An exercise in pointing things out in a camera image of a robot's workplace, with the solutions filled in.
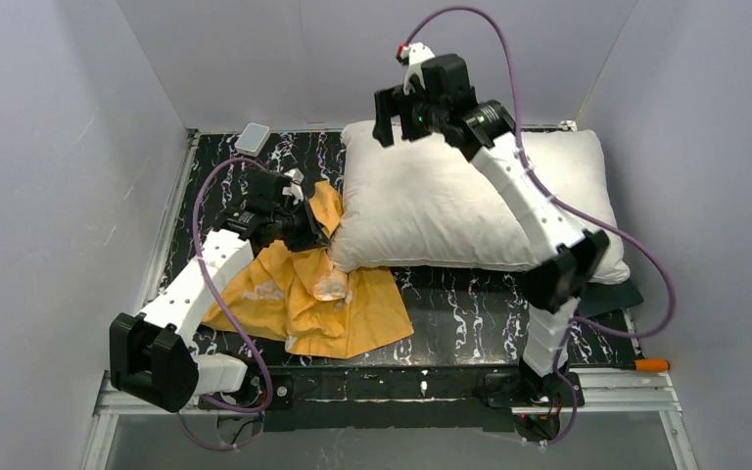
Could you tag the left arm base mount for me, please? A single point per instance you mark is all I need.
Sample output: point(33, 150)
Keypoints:
point(253, 394)

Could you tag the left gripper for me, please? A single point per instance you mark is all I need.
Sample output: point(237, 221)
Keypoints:
point(310, 226)

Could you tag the aluminium frame rail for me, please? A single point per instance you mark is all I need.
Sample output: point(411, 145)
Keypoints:
point(104, 424)

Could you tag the small white box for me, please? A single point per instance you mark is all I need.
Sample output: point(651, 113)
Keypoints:
point(252, 139)

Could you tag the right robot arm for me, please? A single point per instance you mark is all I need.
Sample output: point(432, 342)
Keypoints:
point(567, 253)

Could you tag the white pillow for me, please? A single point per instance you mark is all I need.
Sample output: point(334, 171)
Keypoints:
point(420, 203)

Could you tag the orange handled tool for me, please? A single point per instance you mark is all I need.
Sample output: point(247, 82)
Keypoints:
point(650, 365)

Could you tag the black plate on table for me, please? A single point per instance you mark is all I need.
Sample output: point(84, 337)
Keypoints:
point(598, 299)

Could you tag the yellow and blue pillowcase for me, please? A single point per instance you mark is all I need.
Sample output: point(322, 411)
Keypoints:
point(306, 302)

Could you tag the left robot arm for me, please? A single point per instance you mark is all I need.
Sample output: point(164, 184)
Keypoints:
point(151, 356)

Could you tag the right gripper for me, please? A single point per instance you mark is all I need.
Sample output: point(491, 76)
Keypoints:
point(389, 112)

